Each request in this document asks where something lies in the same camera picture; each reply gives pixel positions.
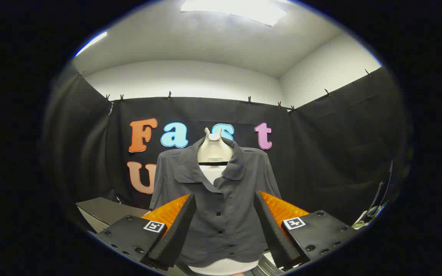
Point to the black backdrop cloth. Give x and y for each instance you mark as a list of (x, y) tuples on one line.
[(340, 153)]

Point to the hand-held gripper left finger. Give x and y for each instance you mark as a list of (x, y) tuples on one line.
[(178, 230)]

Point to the grey button shirt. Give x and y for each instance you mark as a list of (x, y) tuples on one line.
[(225, 214)]

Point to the row of black clips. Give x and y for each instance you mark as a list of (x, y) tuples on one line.
[(169, 96)]

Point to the grey drawer cabinet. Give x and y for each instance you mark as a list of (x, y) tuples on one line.
[(108, 211)]

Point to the rectangular ceiling light panel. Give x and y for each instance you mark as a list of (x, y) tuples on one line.
[(240, 9)]

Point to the white mannequin torso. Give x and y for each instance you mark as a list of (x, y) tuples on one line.
[(213, 153)]

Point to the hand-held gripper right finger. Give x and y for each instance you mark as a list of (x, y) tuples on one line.
[(272, 230)]

